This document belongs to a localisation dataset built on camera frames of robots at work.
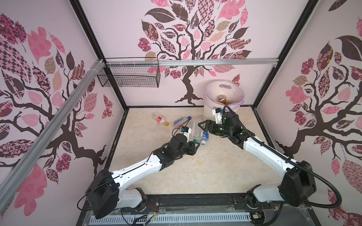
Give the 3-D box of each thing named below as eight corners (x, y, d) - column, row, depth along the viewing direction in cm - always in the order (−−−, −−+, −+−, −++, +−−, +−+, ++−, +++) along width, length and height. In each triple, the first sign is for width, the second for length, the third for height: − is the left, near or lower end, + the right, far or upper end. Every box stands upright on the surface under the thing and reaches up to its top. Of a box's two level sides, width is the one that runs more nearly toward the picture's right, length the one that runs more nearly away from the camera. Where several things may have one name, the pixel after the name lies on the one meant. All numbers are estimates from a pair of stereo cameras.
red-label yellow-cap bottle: (151, 120, 113) (150, 116, 110) (155, 116, 116) (154, 112, 112) (166, 128, 108) (165, 124, 104) (170, 123, 111) (169, 119, 107)
